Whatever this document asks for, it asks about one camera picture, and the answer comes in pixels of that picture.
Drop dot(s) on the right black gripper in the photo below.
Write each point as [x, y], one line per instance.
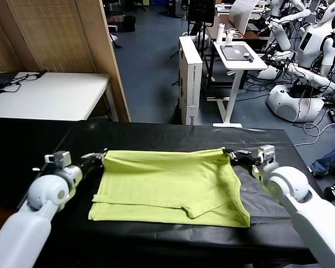
[249, 162]

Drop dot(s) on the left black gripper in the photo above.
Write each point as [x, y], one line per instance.
[89, 167]

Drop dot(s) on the lime green t-shirt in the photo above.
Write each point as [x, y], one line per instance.
[162, 184]

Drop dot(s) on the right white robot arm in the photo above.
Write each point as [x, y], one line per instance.
[290, 184]

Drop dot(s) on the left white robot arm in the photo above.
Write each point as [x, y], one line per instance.
[44, 190]

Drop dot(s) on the white humanoid robot raised arm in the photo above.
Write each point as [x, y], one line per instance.
[280, 36]

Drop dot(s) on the black plastic table cover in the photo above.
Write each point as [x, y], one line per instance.
[170, 136]

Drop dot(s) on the white rectangular table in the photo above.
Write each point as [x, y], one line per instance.
[58, 95]

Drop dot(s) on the black side table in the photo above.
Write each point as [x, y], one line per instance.
[16, 145]

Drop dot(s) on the dark sneaker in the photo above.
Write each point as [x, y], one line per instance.
[318, 174]

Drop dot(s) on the tall white cardboard box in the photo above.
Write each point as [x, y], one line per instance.
[191, 83]

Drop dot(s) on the white standing desk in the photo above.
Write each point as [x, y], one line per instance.
[240, 63]

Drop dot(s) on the blue jeans leg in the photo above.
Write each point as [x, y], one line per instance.
[332, 162]

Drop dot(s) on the small black desk device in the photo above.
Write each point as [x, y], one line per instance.
[248, 57]

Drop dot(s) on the grey closed laptop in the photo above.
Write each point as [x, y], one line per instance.
[234, 53]

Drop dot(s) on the black power strip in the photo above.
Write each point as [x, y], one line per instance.
[333, 115]

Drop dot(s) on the white cup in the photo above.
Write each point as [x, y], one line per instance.
[229, 39]

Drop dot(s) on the small white floor object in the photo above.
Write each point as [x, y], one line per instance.
[114, 40]

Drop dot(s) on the brown wooden desk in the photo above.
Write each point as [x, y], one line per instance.
[252, 34]

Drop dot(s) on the white water bottle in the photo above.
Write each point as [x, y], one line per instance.
[219, 34]

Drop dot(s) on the black flat bag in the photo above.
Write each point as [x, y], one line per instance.
[0, 81]

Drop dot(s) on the white humanoid robot with base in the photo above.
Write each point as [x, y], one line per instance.
[312, 47]

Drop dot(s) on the wooden folding screen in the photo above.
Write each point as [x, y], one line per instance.
[58, 33]

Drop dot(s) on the black waste bin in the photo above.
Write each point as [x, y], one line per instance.
[129, 24]

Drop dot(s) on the white curved panel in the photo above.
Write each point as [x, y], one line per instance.
[240, 16]

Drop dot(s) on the black monitor on stand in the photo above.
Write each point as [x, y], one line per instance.
[201, 11]

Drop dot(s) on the right grey wrist camera box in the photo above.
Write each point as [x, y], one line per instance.
[266, 154]

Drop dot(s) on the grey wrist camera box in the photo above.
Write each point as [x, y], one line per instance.
[266, 154]
[60, 158]

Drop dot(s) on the left grey wrist camera box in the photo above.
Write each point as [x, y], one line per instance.
[60, 158]

